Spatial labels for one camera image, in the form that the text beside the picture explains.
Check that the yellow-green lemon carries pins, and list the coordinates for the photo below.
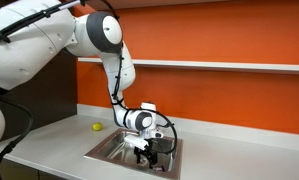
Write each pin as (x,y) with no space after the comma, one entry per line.
(97,126)

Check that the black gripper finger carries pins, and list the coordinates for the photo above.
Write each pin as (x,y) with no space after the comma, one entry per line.
(138,158)
(152,161)

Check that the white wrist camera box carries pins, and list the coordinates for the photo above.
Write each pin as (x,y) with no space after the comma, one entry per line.
(136,141)

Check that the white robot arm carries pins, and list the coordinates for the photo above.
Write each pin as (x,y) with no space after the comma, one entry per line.
(100,34)

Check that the lower white wall shelf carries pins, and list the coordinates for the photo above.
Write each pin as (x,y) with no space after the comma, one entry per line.
(222,66)

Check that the dark brown cabinet panel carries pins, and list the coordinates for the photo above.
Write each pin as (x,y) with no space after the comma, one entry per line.
(39,96)

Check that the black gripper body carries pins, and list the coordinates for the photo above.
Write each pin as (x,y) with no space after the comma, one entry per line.
(149,151)

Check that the stainless steel sink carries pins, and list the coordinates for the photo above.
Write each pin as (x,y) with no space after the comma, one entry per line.
(114,149)

